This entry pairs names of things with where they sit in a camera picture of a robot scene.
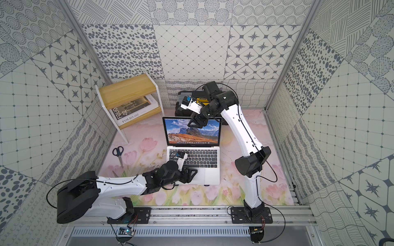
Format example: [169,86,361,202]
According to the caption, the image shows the silver grey laptop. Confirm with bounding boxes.
[162,117,222,186]

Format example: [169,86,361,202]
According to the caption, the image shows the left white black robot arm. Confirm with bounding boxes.
[56,161,198,224]

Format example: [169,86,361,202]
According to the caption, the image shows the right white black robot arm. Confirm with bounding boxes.
[181,82,271,220]

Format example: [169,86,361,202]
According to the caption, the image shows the pink floral table mat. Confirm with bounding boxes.
[97,108,294,207]

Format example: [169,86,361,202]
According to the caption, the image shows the green circuit board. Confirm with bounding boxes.
[118,227,134,237]

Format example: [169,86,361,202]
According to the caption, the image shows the white Folio book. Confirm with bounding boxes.
[109,94,159,126]

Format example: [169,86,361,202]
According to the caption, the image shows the white wooden two-tier shelf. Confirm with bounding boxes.
[94,71,165,144]

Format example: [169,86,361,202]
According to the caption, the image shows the black round connector box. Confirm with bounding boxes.
[249,227,264,244]

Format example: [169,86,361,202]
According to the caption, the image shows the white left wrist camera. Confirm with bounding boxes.
[170,151,188,171]

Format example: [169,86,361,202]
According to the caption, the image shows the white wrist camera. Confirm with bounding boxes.
[180,96,203,114]
[170,151,188,171]

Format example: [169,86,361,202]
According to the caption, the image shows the black plastic toolbox yellow handle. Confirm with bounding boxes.
[177,86,239,128]

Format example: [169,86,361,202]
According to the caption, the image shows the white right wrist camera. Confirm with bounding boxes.
[180,96,203,114]

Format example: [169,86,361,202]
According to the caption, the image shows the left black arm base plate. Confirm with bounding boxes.
[107,207,152,224]

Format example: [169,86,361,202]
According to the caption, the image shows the blue handled scissors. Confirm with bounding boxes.
[112,146,124,168]

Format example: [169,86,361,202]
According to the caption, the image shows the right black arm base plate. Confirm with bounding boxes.
[229,206,273,224]

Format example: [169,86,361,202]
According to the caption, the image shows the aluminium mounting rail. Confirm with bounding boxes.
[63,205,318,228]

